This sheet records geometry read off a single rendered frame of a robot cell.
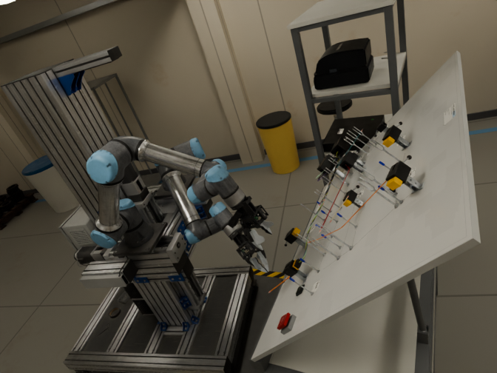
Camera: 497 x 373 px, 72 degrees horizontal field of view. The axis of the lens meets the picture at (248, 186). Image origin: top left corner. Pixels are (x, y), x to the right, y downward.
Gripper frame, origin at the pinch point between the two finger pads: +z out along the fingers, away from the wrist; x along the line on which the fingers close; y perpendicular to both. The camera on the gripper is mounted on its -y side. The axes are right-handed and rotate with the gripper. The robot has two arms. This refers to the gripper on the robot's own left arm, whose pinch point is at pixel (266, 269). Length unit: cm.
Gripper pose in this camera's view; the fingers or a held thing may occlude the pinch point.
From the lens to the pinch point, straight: 151.1
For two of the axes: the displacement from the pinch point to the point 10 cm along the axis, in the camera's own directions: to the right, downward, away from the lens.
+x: 7.5, -6.5, -0.8
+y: -2.1, -1.2, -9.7
